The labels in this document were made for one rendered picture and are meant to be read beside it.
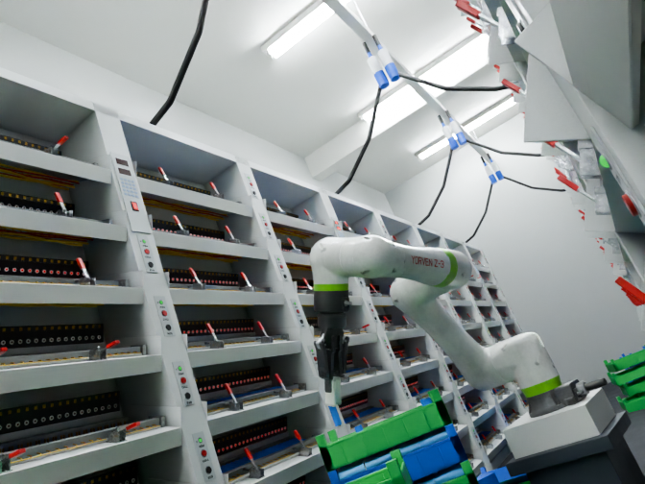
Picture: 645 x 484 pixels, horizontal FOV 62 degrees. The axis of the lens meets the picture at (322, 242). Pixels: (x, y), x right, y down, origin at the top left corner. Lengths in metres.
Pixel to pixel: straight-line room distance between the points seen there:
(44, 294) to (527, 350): 1.40
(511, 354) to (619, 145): 1.54
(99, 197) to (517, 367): 1.42
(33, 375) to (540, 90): 1.13
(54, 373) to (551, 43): 1.18
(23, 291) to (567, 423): 1.50
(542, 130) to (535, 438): 1.45
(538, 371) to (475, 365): 0.20
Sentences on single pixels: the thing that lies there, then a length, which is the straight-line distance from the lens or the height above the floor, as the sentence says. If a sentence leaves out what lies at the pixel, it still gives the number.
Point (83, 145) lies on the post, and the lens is 1.90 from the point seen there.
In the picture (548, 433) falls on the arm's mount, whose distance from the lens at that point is 1.83.
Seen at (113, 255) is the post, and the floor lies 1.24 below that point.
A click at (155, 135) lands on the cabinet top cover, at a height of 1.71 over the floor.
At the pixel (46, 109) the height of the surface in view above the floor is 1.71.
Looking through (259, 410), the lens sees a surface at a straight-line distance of 1.76.
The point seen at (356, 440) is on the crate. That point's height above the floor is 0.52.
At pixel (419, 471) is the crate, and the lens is 1.29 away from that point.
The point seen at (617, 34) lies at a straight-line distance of 0.26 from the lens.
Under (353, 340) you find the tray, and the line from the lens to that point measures 2.47.
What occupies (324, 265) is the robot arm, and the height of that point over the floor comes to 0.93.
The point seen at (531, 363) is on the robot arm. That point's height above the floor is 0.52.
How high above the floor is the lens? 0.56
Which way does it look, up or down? 18 degrees up
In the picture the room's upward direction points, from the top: 22 degrees counter-clockwise
